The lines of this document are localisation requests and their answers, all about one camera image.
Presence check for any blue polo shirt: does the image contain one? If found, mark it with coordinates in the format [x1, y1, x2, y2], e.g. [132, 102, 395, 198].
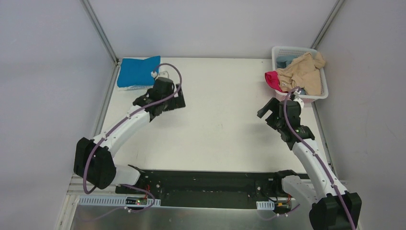
[116, 56, 161, 88]

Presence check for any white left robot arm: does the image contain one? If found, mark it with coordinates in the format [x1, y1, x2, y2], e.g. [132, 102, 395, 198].
[73, 77, 186, 194]

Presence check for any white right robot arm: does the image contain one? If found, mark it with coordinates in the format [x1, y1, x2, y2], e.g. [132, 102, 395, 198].
[257, 98, 362, 230]

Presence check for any pink t-shirt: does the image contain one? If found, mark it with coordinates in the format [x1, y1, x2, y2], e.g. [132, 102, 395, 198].
[264, 71, 283, 92]

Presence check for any folded white printed t-shirt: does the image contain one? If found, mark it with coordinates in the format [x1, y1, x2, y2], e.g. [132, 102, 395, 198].
[117, 59, 163, 92]

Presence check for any beige t-shirt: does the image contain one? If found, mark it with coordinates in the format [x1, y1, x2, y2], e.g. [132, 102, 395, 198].
[276, 52, 326, 96]

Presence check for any grey-blue t-shirt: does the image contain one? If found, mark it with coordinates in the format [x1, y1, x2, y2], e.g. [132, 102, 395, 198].
[276, 55, 297, 69]

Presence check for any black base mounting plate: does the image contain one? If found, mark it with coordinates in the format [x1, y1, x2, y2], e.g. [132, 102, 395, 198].
[115, 170, 293, 209]

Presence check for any white slotted cable duct right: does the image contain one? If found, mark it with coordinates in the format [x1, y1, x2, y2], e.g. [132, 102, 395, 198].
[256, 201, 275, 211]

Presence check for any white slotted cable duct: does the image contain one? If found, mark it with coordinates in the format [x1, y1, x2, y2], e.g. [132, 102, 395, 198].
[78, 195, 161, 208]
[256, 201, 275, 211]

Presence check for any aluminium frame post left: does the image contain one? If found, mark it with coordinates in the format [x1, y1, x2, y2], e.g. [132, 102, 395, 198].
[80, 0, 119, 65]

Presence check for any aluminium frame post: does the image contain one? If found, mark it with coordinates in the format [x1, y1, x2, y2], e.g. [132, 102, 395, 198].
[310, 0, 346, 49]
[80, 0, 119, 65]

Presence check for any aluminium frame post right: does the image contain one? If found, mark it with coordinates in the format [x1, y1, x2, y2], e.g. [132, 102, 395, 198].
[310, 0, 346, 49]

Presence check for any aluminium front rail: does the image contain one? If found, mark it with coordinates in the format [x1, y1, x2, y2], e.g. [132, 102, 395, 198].
[67, 174, 116, 196]

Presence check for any white slotted cable duct left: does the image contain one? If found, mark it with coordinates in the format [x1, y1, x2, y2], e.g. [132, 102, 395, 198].
[78, 195, 161, 208]

